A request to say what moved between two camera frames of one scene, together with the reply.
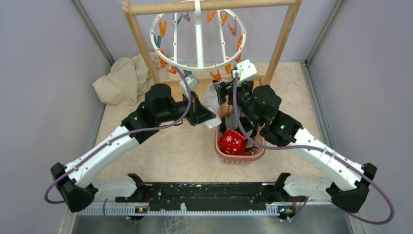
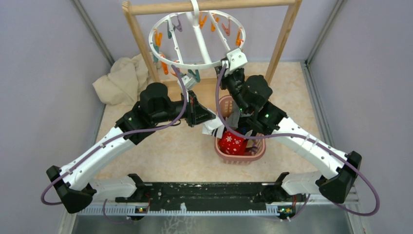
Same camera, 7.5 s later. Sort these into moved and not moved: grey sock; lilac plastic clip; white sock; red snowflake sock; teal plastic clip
Moved: white sock; lilac plastic clip; teal plastic clip
Not moved: grey sock; red snowflake sock
